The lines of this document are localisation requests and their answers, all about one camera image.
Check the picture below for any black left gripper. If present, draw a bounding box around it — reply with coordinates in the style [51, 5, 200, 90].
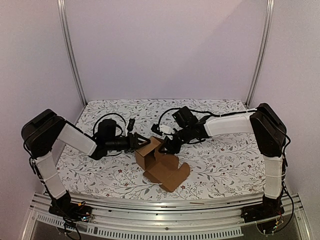
[106, 133, 151, 154]

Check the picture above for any brown cardboard box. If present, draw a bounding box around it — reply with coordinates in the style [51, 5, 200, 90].
[134, 136, 191, 193]

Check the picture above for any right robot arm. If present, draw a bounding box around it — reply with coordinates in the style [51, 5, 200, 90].
[151, 103, 290, 218]

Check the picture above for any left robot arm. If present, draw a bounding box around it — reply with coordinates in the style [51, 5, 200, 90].
[21, 109, 151, 217]

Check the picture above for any floral patterned table cloth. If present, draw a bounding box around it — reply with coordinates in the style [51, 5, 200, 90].
[53, 98, 278, 201]

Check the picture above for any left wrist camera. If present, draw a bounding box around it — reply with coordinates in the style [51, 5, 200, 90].
[126, 118, 136, 132]

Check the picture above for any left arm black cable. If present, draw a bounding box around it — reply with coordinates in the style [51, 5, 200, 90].
[91, 113, 127, 138]

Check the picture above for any aluminium front rail base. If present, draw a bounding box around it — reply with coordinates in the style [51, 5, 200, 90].
[21, 193, 315, 240]

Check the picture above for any aluminium frame post left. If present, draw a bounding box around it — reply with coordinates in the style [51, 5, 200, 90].
[56, 0, 88, 107]

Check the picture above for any aluminium frame post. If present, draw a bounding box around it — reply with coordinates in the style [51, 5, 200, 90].
[56, 0, 88, 107]
[244, 0, 275, 107]

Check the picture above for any aluminium frame post right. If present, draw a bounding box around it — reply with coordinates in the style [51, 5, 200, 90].
[244, 0, 275, 107]

